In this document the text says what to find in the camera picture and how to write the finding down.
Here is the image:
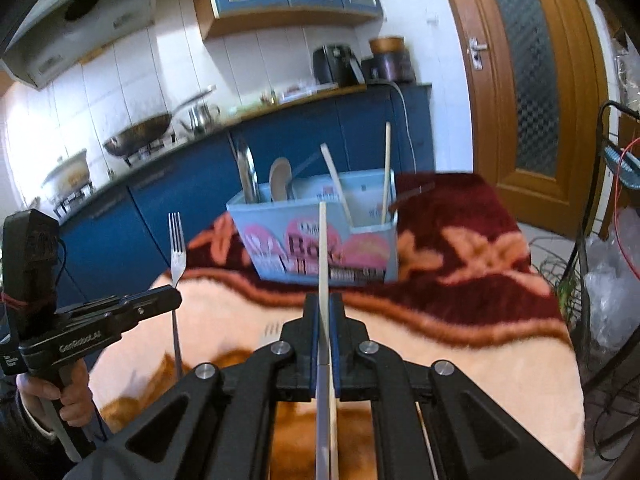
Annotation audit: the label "red cable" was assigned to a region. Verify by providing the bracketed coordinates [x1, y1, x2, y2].
[611, 136, 640, 282]

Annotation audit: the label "steel fork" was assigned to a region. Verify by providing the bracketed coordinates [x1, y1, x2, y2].
[168, 211, 188, 378]

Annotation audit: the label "brown bowl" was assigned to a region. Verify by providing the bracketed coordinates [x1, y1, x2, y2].
[369, 35, 406, 56]

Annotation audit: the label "wooden chopstick pair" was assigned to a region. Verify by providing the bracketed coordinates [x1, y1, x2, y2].
[320, 143, 354, 228]

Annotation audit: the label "wooden door with glass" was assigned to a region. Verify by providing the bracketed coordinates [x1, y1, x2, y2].
[434, 0, 623, 242]

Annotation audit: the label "person's left hand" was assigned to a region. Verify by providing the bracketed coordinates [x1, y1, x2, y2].
[16, 364, 93, 429]

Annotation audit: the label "grey range hood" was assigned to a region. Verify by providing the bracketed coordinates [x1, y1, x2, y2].
[0, 0, 162, 92]

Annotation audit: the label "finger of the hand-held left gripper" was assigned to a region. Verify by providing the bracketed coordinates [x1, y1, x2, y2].
[62, 290, 168, 318]
[75, 286, 184, 336]

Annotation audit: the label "gas stove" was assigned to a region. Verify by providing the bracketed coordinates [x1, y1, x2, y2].
[50, 132, 177, 217]

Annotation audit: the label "red and orange printed blanket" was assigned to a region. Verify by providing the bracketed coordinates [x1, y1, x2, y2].
[87, 172, 586, 480]

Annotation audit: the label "dark rice cooker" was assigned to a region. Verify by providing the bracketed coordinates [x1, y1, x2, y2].
[361, 50, 417, 85]

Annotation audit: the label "metal door handle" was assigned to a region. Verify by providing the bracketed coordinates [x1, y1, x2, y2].
[467, 36, 489, 71]

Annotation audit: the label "blue plastic utensil box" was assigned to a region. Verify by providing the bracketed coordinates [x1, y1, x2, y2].
[226, 169, 400, 287]

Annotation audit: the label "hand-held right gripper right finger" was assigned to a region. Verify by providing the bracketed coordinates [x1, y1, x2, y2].
[327, 292, 576, 480]

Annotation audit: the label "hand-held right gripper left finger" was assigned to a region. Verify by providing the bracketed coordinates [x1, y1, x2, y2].
[67, 292, 321, 480]

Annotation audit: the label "black wire rack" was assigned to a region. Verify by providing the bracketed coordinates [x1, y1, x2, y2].
[527, 100, 640, 462]

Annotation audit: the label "steel kettle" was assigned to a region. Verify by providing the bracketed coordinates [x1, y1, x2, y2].
[177, 101, 221, 134]

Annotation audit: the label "clear plastic bag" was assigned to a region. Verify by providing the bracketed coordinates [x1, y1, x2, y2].
[581, 205, 640, 347]

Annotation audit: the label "blue kitchen base cabinets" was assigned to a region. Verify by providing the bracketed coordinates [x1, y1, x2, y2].
[0, 82, 436, 313]

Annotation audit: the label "white cooking pot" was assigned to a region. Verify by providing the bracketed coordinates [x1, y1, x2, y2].
[41, 148, 94, 201]

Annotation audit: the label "black wok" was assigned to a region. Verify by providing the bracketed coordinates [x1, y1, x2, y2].
[102, 85, 217, 159]

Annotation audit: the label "black air fryer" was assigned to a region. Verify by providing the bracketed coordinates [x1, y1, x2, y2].
[312, 44, 366, 86]

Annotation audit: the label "white power cable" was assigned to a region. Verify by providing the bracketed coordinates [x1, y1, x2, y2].
[367, 79, 424, 174]

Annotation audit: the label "white chopstick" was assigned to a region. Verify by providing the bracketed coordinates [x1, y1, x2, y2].
[316, 201, 335, 480]

